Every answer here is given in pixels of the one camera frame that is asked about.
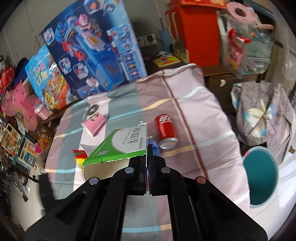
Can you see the red cola can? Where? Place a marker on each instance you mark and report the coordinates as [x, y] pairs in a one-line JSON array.
[[167, 135]]

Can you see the clear plastic toy bin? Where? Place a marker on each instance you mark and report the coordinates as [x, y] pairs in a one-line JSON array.
[[246, 42]]

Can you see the teal plastic trash bin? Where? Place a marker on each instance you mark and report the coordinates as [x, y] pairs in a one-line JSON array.
[[262, 174]]

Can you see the pink striped bed cover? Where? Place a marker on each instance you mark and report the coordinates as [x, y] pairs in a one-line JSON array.
[[207, 145]]

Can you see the blue toy playset box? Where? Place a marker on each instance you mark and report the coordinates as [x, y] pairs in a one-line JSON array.
[[94, 46]]

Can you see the pink butterfly wings toy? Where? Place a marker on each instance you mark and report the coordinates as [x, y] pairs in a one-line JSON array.
[[21, 101]]

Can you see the small pink booklet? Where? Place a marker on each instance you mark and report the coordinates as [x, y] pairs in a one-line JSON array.
[[93, 124]]

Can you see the red cardboard gift box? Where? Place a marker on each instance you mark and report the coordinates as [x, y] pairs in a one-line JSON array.
[[194, 31]]

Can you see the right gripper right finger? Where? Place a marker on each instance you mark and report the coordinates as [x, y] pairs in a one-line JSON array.
[[194, 203]]

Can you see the green white cardboard box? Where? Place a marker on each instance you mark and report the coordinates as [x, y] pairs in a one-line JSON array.
[[114, 152]]

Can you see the grey purple draped blanket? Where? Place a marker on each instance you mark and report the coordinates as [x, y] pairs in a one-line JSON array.
[[264, 116]]

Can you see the wall power socket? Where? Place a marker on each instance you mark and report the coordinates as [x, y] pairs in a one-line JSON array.
[[147, 40]]

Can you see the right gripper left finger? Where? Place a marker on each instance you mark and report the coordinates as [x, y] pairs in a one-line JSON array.
[[95, 211]]

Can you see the light blue cartoon box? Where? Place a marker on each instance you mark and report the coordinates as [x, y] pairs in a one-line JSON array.
[[48, 82]]

